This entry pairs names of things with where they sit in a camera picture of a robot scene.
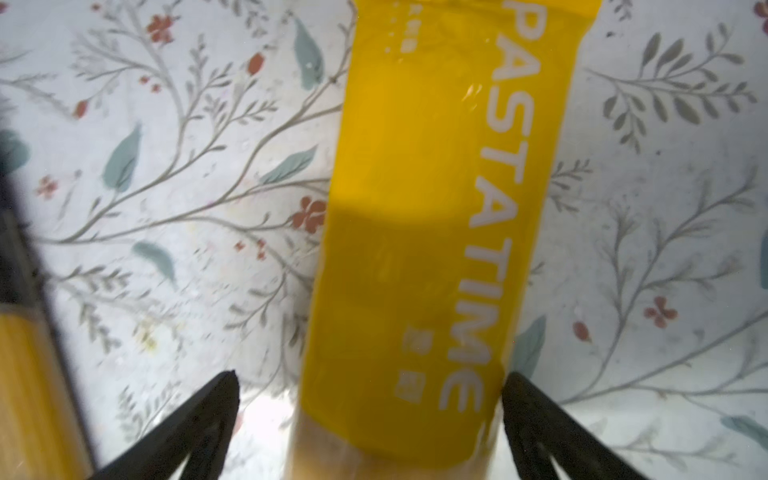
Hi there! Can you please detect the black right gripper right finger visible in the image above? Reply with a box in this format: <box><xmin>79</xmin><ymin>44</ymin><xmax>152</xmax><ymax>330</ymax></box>
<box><xmin>501</xmin><ymin>372</ymin><xmax>646</xmax><ymax>480</ymax></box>

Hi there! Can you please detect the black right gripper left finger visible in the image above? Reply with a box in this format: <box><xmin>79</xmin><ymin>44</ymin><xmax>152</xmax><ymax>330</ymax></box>
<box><xmin>91</xmin><ymin>370</ymin><xmax>239</xmax><ymax>480</ymax></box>

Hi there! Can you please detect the blue yellow spaghetti bag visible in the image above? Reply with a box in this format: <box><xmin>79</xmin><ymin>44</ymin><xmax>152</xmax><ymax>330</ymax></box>
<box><xmin>1</xmin><ymin>183</ymin><xmax>92</xmax><ymax>479</ymax></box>

